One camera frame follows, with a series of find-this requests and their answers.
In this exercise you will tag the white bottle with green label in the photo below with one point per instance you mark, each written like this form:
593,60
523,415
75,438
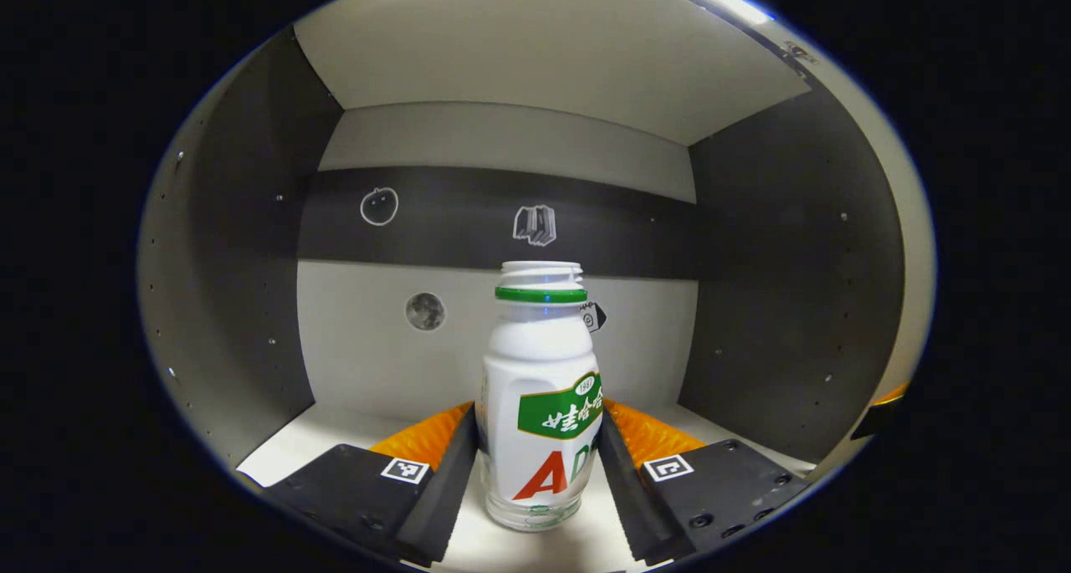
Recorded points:
540,364

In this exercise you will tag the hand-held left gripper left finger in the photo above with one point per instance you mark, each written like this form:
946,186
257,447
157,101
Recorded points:
448,489

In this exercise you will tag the white cabinet shelf board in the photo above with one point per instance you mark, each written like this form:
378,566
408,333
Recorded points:
318,447
544,46

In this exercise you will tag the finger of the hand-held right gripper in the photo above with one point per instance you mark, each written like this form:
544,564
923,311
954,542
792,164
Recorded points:
874,422

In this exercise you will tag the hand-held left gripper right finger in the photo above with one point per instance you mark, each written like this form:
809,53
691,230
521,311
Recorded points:
623,489

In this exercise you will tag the white and grey cabinet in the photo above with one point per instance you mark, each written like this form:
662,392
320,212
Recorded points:
502,138

